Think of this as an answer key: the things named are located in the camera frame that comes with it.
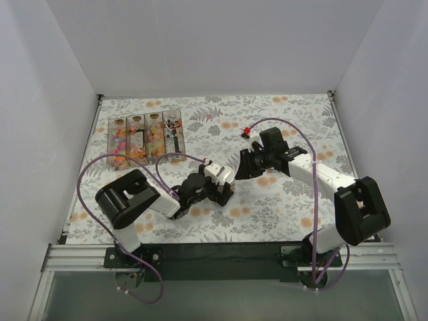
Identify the floral table mat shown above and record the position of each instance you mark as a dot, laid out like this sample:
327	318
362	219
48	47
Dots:
272	207

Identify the clear compartment candy box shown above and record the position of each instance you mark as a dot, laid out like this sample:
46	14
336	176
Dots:
150	137

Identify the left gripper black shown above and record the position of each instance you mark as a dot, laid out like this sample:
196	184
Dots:
223	192

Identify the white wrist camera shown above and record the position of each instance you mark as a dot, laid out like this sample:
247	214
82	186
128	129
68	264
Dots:
213	170
252	139

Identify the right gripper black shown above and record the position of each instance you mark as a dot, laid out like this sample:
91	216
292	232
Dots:
251	164

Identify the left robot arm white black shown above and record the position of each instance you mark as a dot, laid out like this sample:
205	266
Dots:
128	197

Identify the aluminium frame rail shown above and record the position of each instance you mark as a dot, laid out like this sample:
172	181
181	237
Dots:
219	281

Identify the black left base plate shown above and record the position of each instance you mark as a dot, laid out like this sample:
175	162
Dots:
133	259

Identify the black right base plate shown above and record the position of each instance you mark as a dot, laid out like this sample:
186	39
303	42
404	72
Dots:
298	257

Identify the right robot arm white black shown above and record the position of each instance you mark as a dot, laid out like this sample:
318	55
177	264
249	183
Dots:
359	209

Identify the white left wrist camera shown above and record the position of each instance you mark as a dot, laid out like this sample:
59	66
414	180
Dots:
213	170

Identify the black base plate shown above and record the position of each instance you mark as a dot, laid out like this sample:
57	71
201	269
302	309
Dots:
133	259
298	257

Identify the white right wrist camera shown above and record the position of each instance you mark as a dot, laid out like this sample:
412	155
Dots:
252	139

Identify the round metal jar lid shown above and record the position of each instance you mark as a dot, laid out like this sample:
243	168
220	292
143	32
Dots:
227	176

